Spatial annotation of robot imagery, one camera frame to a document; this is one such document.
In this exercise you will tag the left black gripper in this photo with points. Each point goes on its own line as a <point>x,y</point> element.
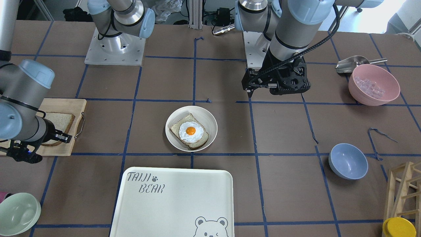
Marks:
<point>247,81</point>

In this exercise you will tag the blue bowl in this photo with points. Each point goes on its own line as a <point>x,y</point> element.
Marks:
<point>348,162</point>

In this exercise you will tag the wooden cutting board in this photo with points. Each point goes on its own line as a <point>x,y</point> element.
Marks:
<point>65,107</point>

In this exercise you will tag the metal scoop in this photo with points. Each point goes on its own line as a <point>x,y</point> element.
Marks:
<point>349,64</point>

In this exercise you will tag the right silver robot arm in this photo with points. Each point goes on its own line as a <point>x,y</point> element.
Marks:
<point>24,86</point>

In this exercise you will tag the bread slice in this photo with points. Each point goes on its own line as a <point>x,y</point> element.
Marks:
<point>175,130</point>
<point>61,121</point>

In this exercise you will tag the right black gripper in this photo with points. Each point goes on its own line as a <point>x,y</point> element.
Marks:
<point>47,129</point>

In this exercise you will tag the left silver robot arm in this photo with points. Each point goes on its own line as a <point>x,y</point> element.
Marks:
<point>288,26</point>

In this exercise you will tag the white bear tray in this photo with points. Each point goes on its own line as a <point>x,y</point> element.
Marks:
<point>170,202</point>

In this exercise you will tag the fried egg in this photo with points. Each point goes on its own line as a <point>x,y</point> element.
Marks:
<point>190,132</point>

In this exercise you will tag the yellow mug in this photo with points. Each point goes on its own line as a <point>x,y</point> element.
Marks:
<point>398,227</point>

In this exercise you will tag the bread slice under egg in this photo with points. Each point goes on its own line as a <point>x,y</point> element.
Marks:
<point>175,130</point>

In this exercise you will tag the green bowl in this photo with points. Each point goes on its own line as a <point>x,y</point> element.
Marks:
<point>18,213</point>

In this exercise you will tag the white round plate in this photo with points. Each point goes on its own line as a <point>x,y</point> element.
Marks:
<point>202,115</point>

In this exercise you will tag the pink bowl with ice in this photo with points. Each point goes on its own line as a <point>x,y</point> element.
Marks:
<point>373,86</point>

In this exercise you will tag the pink cloth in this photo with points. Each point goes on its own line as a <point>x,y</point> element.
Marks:
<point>4,195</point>

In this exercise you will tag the wooden mug rack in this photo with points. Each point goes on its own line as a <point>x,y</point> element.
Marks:
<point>403,183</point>

